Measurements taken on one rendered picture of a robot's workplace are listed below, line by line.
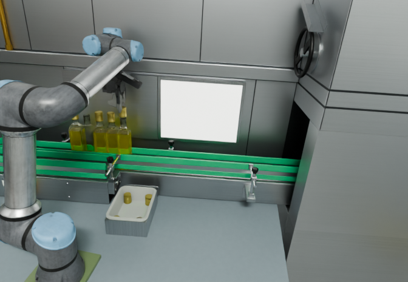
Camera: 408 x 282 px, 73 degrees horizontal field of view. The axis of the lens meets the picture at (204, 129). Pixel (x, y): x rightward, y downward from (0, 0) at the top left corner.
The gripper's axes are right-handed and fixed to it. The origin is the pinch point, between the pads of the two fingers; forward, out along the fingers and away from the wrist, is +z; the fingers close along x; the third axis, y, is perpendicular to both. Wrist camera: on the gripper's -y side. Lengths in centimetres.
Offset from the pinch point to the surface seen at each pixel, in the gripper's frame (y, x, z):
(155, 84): -13.2, -12.2, -9.4
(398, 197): -121, 22, 22
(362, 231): -112, 22, 42
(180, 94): -25.5, -12.5, -5.3
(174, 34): -21.6, -15.2, -33.1
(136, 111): -3.0, -12.1, 5.3
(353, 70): -89, 22, -29
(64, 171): 24.4, 13.6, 27.5
